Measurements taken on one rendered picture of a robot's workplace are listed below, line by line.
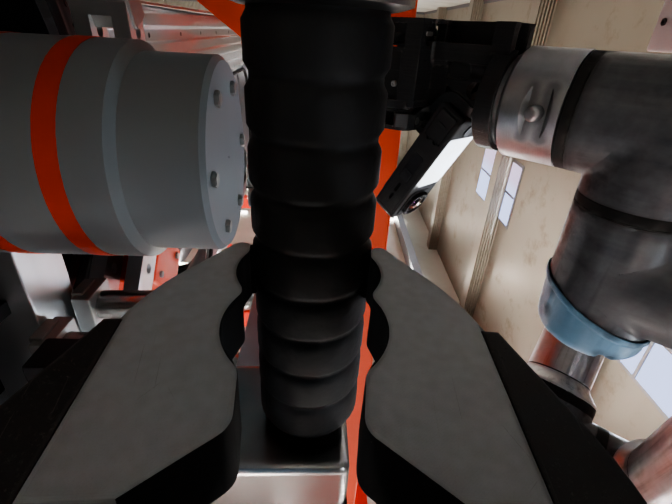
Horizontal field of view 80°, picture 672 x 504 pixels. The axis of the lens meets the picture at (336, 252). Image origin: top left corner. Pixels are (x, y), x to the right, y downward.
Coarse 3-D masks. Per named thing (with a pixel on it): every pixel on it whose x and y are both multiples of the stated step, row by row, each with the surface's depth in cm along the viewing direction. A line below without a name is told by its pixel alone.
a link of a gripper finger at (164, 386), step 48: (192, 288) 10; (240, 288) 10; (144, 336) 8; (192, 336) 8; (240, 336) 10; (96, 384) 7; (144, 384) 7; (192, 384) 7; (96, 432) 6; (144, 432) 6; (192, 432) 6; (240, 432) 8; (48, 480) 5; (96, 480) 6; (144, 480) 6; (192, 480) 6
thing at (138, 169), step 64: (0, 64) 21; (64, 64) 21; (128, 64) 23; (192, 64) 23; (0, 128) 20; (64, 128) 21; (128, 128) 21; (192, 128) 22; (0, 192) 22; (64, 192) 22; (128, 192) 22; (192, 192) 22
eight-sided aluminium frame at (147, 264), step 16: (80, 0) 43; (96, 0) 43; (112, 0) 43; (128, 0) 43; (80, 16) 43; (96, 16) 44; (112, 16) 43; (128, 16) 43; (144, 16) 47; (80, 32) 44; (96, 32) 45; (128, 32) 44; (96, 256) 49; (112, 256) 50; (128, 256) 49; (144, 256) 49; (96, 272) 48; (112, 272) 51; (128, 272) 48; (144, 272) 49; (112, 288) 50; (128, 288) 48; (144, 288) 49
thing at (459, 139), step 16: (448, 112) 31; (432, 128) 32; (448, 128) 31; (464, 128) 31; (416, 144) 33; (432, 144) 32; (448, 144) 32; (464, 144) 34; (416, 160) 34; (432, 160) 33; (448, 160) 35; (400, 176) 35; (416, 176) 34; (432, 176) 35; (384, 192) 37; (400, 192) 36; (416, 192) 36; (384, 208) 38; (400, 208) 37; (416, 208) 39
